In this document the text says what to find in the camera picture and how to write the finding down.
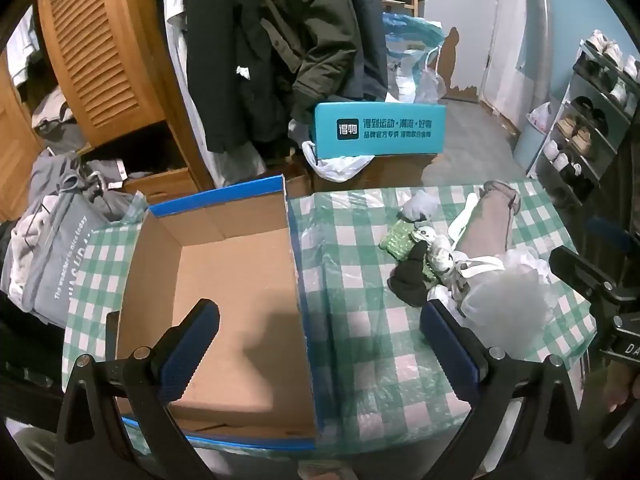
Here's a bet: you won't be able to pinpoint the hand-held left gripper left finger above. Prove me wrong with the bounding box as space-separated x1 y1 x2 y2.
56 298 221 480

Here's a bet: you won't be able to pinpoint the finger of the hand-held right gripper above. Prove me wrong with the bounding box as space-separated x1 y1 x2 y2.
548 246 626 308
586 216 636 256

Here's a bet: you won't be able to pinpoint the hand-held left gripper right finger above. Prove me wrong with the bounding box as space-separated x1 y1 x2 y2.
420 299 586 480

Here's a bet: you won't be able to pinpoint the cardboard box with blue outside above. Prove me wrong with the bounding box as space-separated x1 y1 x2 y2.
106 175 321 453

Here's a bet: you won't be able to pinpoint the grey plush slipper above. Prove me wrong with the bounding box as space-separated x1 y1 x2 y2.
457 180 522 262

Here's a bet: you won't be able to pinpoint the green glittery scouring cloth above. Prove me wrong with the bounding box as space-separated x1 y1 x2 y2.
378 219 436 282

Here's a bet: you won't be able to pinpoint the person's right hand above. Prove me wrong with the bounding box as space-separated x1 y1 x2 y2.
602 357 640 415

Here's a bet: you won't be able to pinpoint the white mesh bath sponge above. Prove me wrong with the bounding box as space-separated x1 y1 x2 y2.
460 260 551 350

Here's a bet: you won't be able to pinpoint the black sock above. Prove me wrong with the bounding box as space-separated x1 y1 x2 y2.
387 241 431 308

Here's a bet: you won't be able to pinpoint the white patterned socks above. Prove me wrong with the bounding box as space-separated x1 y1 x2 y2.
412 225 469 287

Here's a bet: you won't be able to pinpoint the green checked tablecloth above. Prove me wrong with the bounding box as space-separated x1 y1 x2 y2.
62 180 598 461

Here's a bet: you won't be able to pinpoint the group of shoes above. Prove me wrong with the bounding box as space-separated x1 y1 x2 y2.
542 30 640 196

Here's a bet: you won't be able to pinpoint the light green insole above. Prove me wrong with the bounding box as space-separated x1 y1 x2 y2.
447 195 483 242

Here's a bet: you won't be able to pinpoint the grey shoe rack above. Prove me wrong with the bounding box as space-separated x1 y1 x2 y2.
530 35 640 203

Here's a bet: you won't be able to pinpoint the pink plastic bag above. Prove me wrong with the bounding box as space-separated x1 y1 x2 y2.
526 102 552 133

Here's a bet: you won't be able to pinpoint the light blue sock ball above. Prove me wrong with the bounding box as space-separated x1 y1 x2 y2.
400 191 441 223

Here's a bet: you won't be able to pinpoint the grey tote bag with clothes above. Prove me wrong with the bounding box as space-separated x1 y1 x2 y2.
0 152 136 326

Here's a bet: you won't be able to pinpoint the white plastic bag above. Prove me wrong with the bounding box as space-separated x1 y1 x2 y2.
301 141 376 182

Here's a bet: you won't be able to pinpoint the white door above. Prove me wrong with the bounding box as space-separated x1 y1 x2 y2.
479 0 547 132

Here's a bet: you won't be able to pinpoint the teal shoe box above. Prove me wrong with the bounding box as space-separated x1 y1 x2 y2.
311 101 447 157

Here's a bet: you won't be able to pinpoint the blue plastic bag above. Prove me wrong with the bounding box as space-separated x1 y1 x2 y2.
382 12 446 103

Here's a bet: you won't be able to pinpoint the dark green jacket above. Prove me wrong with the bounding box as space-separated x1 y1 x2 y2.
187 0 361 153

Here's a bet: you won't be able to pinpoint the wooden wardrobe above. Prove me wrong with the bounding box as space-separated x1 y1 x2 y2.
0 0 216 221

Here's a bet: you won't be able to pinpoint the white shirt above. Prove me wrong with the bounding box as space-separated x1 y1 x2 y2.
141 0 221 192

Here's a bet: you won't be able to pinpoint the navy coat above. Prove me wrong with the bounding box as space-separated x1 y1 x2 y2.
342 0 390 102

